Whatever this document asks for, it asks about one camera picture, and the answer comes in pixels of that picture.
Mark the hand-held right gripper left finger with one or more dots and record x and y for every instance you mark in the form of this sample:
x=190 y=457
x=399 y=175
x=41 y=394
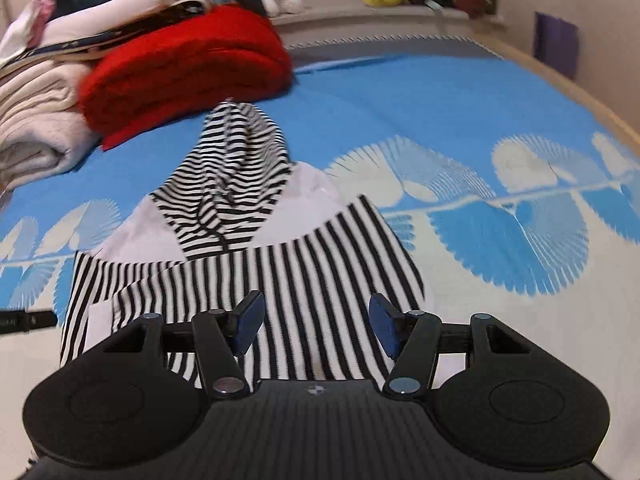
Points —
x=248 y=321

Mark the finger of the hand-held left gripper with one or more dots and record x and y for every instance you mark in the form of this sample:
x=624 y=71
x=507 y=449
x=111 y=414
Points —
x=26 y=321

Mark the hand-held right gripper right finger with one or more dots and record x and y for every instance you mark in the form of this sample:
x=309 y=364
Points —
x=382 y=321

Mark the black white striped hooded top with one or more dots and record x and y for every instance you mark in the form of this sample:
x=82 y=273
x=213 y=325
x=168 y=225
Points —
x=235 y=240

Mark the blue leaf print bedsheet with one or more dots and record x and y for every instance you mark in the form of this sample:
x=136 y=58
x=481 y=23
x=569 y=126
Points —
x=450 y=160

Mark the cream folded blanket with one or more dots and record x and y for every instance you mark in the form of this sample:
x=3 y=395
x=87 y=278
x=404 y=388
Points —
x=37 y=110

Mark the red folded sweater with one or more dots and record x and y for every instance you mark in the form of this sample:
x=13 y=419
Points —
x=185 y=67

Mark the pink cloth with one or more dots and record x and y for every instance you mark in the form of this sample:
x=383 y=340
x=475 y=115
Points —
x=44 y=5

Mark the white folded garment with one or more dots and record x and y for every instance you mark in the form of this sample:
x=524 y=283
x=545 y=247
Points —
x=100 y=7

